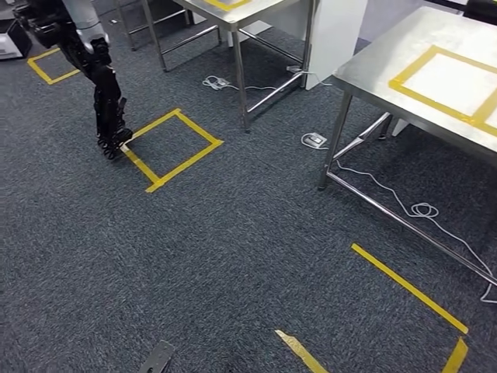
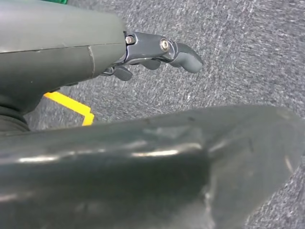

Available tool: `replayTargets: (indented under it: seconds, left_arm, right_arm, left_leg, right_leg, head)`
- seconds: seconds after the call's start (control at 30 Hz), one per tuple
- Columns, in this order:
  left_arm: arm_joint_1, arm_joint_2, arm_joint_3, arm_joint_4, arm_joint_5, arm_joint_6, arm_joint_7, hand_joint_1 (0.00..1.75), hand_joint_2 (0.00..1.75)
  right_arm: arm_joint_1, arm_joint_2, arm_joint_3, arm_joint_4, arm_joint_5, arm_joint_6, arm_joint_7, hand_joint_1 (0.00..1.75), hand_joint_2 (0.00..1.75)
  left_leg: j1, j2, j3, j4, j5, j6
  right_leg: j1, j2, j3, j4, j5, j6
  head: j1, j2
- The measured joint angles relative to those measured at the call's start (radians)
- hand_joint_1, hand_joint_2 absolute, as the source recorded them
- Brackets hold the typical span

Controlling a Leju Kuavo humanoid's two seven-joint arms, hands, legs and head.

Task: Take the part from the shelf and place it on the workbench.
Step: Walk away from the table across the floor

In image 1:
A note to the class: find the stainless steel workbench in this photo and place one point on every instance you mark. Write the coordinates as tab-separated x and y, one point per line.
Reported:
372	62

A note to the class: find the white black equipment box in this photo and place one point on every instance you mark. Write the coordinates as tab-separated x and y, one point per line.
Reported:
13	38

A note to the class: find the white cabinet panel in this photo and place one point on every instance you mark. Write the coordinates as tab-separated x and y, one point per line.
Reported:
334	41

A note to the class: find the yellow workbench tape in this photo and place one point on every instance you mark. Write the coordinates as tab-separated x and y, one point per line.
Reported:
427	100

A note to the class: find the yellow floor tape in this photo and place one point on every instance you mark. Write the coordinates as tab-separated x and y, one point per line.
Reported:
186	163
407	288

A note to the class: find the grey floor socket box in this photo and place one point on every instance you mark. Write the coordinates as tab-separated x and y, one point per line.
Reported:
221	82
315	140

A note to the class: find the yellow side table tape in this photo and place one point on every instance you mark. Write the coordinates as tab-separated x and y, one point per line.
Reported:
227	4

